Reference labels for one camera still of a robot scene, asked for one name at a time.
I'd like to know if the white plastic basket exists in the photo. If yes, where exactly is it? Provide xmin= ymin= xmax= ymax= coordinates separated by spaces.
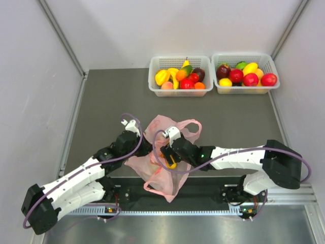
xmin=211 ymin=53 xmax=280 ymax=95
xmin=148 ymin=55 xmax=213 ymax=97

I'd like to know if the yellow pear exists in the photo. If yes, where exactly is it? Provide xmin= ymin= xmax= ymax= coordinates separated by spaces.
xmin=182 ymin=58 xmax=190 ymax=68

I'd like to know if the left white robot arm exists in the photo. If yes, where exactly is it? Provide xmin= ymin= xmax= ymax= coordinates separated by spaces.
xmin=21 ymin=131 xmax=152 ymax=235

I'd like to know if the red apple right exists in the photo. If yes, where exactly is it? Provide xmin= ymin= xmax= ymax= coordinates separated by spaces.
xmin=261 ymin=73 xmax=278 ymax=86

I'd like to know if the peach fruit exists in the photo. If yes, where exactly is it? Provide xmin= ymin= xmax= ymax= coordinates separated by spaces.
xmin=160 ymin=81 xmax=173 ymax=90

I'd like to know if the yellow lemon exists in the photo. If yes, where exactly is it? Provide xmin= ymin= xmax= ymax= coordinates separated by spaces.
xmin=219 ymin=78 xmax=233 ymax=87

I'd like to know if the red apple in left basket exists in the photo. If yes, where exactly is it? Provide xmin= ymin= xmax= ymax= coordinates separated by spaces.
xmin=180 ymin=78 xmax=195 ymax=89

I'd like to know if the purple cable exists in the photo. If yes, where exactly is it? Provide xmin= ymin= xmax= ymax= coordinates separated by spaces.
xmin=153 ymin=130 xmax=312 ymax=184
xmin=22 ymin=113 xmax=143 ymax=229

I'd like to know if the yellow mango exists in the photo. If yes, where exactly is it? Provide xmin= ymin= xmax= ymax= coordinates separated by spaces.
xmin=242 ymin=63 xmax=258 ymax=76

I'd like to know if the right white plastic basket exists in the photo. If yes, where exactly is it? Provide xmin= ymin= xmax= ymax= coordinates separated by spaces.
xmin=211 ymin=53 xmax=280 ymax=95

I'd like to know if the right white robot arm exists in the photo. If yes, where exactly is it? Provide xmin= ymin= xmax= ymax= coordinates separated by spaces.
xmin=160 ymin=137 xmax=302 ymax=201

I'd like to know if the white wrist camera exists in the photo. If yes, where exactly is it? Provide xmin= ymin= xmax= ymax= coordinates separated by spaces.
xmin=162 ymin=126 xmax=181 ymax=146
xmin=121 ymin=119 xmax=141 ymax=137

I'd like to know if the green orange mango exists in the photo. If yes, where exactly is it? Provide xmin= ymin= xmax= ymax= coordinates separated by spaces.
xmin=176 ymin=65 xmax=192 ymax=81

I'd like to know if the orange tangerine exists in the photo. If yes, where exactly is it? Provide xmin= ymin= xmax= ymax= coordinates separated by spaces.
xmin=194 ymin=82 xmax=206 ymax=89

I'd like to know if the red apple front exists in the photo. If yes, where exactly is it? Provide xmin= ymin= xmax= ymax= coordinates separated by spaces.
xmin=243 ymin=73 xmax=259 ymax=86

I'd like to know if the dark plum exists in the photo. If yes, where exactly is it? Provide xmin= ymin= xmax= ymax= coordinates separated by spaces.
xmin=192 ymin=68 xmax=205 ymax=82

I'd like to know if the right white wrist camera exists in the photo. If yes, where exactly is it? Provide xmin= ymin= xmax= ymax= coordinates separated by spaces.
xmin=162 ymin=126 xmax=181 ymax=146

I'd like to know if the orange fruit in bag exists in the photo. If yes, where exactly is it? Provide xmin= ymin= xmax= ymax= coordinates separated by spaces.
xmin=160 ymin=154 xmax=177 ymax=170

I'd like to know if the green lime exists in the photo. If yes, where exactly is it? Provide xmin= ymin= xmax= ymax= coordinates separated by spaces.
xmin=235 ymin=62 xmax=248 ymax=70

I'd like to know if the grey slotted cable duct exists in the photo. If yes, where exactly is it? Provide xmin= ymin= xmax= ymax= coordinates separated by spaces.
xmin=60 ymin=204 xmax=257 ymax=217

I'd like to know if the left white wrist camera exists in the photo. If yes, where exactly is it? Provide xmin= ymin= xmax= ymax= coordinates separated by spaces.
xmin=121 ymin=119 xmax=141 ymax=137

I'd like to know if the yellow banana bunch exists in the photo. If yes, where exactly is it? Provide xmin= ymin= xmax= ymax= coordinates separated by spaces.
xmin=168 ymin=68 xmax=179 ymax=89

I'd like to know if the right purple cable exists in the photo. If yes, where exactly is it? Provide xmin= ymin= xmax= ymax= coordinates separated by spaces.
xmin=153 ymin=130 xmax=312 ymax=184

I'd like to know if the red apple middle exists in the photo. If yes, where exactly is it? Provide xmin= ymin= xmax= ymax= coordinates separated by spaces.
xmin=229 ymin=69 xmax=244 ymax=83

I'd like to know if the pink plastic bag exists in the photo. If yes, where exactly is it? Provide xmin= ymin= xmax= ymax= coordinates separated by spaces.
xmin=125 ymin=115 xmax=202 ymax=203

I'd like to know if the left white plastic basket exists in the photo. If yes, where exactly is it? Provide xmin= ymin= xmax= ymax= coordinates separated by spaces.
xmin=148 ymin=55 xmax=213 ymax=97

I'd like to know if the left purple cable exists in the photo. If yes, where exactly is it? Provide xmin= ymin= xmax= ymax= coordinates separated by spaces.
xmin=22 ymin=113 xmax=143 ymax=229

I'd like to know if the dark red apple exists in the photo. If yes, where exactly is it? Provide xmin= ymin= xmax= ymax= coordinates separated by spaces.
xmin=216 ymin=64 xmax=231 ymax=79

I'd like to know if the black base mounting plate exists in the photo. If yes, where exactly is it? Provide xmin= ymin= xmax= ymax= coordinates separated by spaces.
xmin=95 ymin=177 xmax=254 ymax=211

